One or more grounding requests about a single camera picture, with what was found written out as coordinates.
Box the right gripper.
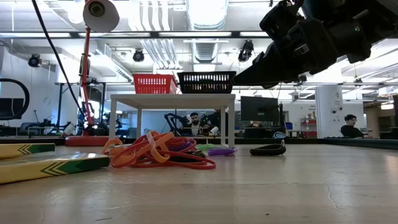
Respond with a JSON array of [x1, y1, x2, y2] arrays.
[[231, 18, 332, 90]]

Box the black spiral hair tie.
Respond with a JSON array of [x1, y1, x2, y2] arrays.
[[249, 143, 287, 157], [169, 151, 208, 163]]

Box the purple spiral hair tie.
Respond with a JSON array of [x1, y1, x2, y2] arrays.
[[167, 138, 197, 153], [207, 147, 239, 157]]

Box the green spiral hair tie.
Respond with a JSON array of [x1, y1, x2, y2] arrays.
[[195, 142, 215, 152]]

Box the red rubber band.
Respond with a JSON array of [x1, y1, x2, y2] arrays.
[[129, 150, 217, 170], [110, 135, 150, 169]]

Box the pale orange wide rubber band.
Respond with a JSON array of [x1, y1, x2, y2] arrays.
[[146, 130, 175, 163]]

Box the yellow green crayon box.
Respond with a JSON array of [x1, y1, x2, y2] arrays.
[[0, 142, 56, 160], [0, 153, 111, 185]]

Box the black ceiling spotlight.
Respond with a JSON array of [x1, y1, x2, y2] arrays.
[[238, 39, 255, 62], [27, 53, 42, 68], [132, 49, 146, 63]]

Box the black computer monitor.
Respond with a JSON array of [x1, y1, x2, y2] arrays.
[[240, 95, 280, 123]]

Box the black plastic basket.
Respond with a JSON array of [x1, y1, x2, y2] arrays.
[[176, 71, 237, 95]]

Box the person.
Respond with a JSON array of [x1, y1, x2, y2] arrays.
[[185, 111, 206, 137], [340, 114, 373, 139], [206, 110, 222, 136]]

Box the red storage cart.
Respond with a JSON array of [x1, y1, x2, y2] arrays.
[[300, 116, 318, 139]]

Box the white column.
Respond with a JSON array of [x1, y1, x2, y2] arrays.
[[315, 85, 344, 139]]

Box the white perforated shelf riser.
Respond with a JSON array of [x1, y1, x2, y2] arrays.
[[108, 93, 236, 149]]

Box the red plastic basket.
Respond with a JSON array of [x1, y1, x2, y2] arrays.
[[132, 73, 178, 95]]

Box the white bottle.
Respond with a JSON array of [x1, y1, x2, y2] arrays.
[[62, 122, 77, 137]]

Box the silver ventilation duct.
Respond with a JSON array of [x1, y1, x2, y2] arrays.
[[185, 0, 229, 63]]

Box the black aluminium table frame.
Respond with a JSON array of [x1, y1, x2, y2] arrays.
[[0, 136, 398, 151]]

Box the black curved hose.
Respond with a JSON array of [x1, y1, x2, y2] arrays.
[[0, 78, 31, 121]]

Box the black wall screen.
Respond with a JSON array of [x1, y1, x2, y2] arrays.
[[0, 98, 25, 121]]

